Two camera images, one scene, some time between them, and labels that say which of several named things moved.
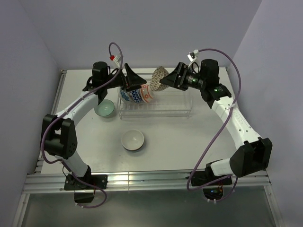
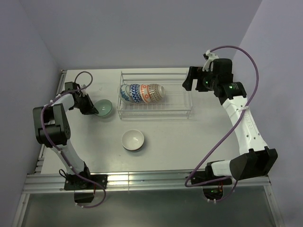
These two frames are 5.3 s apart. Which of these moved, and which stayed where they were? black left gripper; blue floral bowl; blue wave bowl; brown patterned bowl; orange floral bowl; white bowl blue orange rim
Moved: black left gripper; brown patterned bowl
Stayed: white bowl blue orange rim; orange floral bowl; blue floral bowl; blue wave bowl
